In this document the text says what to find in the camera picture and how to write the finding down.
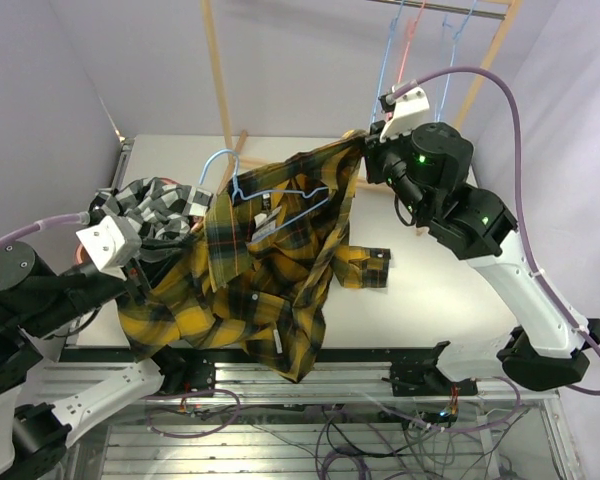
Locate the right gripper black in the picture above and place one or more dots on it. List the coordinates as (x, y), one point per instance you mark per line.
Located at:
(375, 149)

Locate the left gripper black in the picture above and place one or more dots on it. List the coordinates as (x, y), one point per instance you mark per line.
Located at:
(134, 272)

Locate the black white checkered shirt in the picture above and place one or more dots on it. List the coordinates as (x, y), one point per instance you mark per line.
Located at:
(157, 208)

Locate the yellow plaid shirt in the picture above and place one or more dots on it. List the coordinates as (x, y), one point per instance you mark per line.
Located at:
(267, 297)

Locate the blue hanger of yellow shirt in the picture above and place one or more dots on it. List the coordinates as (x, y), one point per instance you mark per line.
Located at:
(304, 177)

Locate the blue hanger of checkered shirt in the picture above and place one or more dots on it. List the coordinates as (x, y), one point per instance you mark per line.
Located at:
(388, 46)

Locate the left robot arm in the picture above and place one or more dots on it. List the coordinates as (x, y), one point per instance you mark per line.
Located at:
(35, 305)

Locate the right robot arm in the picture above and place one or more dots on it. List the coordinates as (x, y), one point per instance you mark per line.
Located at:
(427, 169)

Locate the pink laundry basket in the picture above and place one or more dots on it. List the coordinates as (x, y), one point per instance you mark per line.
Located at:
(150, 219)

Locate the metal rack rod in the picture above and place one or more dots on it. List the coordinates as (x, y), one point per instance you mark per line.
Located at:
(447, 9)

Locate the wooden clothes rack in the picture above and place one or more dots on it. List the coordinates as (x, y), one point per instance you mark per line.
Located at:
(302, 74)

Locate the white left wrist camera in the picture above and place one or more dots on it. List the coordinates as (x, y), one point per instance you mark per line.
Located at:
(114, 237)

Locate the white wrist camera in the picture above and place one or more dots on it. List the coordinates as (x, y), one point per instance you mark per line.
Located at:
(114, 237)
(410, 108)

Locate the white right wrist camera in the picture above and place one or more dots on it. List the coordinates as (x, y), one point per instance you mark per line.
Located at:
(410, 108)

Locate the pink wire hanger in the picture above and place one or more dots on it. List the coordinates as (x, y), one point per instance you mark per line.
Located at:
(411, 27)

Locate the blue wire hanger empty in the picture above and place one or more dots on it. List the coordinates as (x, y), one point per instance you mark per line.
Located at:
(456, 35)

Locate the aluminium frame base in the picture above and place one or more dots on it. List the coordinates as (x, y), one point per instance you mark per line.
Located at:
(359, 414)

